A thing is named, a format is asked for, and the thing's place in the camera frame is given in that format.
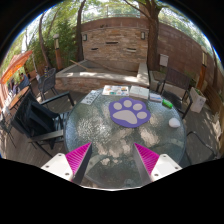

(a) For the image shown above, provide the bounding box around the colourful picture book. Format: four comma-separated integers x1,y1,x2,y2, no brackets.
102,85,129,96

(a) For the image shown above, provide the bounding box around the green cylindrical object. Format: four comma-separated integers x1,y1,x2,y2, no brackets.
162,99,173,109

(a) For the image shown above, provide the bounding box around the orange patio umbrella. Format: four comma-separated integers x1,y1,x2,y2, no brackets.
0,50,32,84

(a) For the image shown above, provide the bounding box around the white closed book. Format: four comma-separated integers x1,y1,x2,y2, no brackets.
129,86,149,99

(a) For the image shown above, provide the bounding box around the brown chair right of table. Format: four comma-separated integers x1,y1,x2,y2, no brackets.
156,68,193,118

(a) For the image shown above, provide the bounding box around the purple paw print mouse pad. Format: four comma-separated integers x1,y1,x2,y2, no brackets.
109,97,151,128

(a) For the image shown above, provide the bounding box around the tree trunk centre left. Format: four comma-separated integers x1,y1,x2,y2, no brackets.
75,0,86,61

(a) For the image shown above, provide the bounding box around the dark mesh chair far left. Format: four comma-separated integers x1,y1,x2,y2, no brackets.
38,68,58,100

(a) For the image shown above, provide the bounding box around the wooden table far left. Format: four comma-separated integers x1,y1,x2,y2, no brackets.
9,86,30,110

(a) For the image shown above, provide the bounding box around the grey patterned card sheet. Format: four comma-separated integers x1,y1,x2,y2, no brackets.
81,90,99,105

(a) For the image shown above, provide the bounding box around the stone raised planter basin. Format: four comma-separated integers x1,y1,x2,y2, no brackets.
56,60,150,93

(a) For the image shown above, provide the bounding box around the small blue white book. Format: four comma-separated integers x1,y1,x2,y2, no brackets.
150,93,162,102

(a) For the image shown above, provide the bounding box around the tree trunk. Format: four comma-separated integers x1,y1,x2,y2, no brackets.
75,0,86,61
123,0,162,70

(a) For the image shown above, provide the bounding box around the white computer mouse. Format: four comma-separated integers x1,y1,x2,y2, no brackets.
169,118,180,128

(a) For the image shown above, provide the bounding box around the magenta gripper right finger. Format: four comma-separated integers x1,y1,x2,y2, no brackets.
133,143,181,183

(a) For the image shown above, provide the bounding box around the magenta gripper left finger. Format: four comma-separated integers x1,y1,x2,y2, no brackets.
42,142,92,185

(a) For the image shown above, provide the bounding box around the black metal armchair left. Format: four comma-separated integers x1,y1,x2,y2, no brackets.
11,91,74,156

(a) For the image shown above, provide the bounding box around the tree trunk right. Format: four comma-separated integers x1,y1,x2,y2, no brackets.
123,0,162,70

